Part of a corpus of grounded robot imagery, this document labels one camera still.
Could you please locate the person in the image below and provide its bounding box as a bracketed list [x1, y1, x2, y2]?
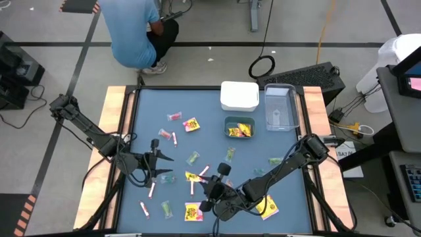
[98, 0, 180, 75]

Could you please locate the hazard-striped black floor mat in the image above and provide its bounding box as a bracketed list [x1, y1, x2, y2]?
[0, 193, 37, 237]
[58, 0, 99, 14]

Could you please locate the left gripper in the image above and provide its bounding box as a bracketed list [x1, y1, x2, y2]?
[139, 149, 175, 180]

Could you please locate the white plastic box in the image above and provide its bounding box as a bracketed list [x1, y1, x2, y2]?
[220, 80, 260, 113]

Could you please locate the gray desk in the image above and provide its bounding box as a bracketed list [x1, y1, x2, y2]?
[376, 65, 421, 154]

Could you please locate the black power adapter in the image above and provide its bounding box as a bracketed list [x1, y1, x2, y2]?
[330, 109, 345, 124]

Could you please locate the white plastic bag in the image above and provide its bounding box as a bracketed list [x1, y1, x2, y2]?
[355, 32, 421, 114]

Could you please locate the gray metal stand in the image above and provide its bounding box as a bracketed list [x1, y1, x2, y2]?
[236, 0, 262, 33]

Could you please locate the gray side table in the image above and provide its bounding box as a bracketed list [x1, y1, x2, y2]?
[387, 150, 421, 237]

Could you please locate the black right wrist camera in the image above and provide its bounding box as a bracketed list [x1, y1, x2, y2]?
[215, 162, 232, 184]

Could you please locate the clear plastic bin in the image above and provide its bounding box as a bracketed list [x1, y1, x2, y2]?
[264, 83, 301, 132]

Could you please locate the black computer case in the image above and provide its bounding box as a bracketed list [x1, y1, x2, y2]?
[0, 31, 46, 87]
[0, 74, 30, 111]

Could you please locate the black perforated computer tower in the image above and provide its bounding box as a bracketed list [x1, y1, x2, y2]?
[256, 61, 347, 107]

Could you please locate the black coiled cable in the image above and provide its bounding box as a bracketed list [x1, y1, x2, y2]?
[247, 0, 276, 80]

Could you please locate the teal plastic bin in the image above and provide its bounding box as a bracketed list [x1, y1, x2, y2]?
[224, 115, 256, 140]

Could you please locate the wooden side board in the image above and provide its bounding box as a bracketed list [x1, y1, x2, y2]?
[72, 86, 136, 230]
[302, 86, 355, 231]

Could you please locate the white cable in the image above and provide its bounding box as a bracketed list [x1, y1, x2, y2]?
[357, 124, 375, 136]

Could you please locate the yellow power plug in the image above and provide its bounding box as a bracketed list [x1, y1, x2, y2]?
[349, 122, 362, 139]

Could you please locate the black monitor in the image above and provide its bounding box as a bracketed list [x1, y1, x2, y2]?
[389, 45, 421, 99]

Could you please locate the black power strip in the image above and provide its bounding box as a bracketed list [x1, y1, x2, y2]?
[160, 11, 184, 23]

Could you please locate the black keyboard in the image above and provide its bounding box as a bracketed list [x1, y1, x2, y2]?
[399, 163, 421, 203]

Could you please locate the white paper sheet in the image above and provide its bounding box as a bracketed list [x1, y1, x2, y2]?
[334, 140, 364, 179]

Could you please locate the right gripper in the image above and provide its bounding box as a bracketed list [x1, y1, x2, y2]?
[196, 176, 246, 213]

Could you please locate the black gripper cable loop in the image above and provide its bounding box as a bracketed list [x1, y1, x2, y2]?
[212, 210, 260, 237]

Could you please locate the orange hanging cable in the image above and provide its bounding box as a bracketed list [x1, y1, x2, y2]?
[315, 0, 337, 65]

